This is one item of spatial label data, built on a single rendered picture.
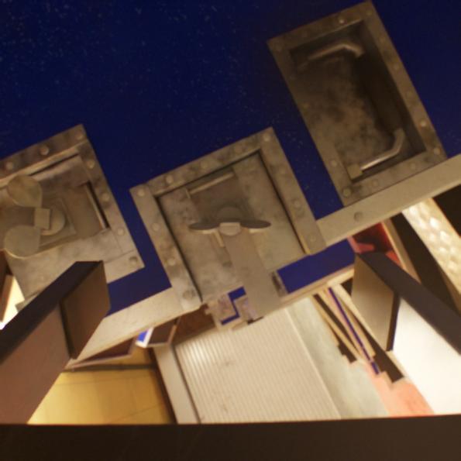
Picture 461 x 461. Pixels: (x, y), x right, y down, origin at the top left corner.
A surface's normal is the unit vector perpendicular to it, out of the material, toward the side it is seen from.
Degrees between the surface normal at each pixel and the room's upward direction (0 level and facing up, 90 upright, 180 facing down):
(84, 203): 115
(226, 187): 90
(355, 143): 90
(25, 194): 137
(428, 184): 90
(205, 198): 90
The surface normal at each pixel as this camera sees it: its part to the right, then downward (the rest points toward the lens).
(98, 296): 1.00, -0.03
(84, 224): 0.41, -0.21
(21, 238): 0.76, -0.18
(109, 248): 0.04, -0.04
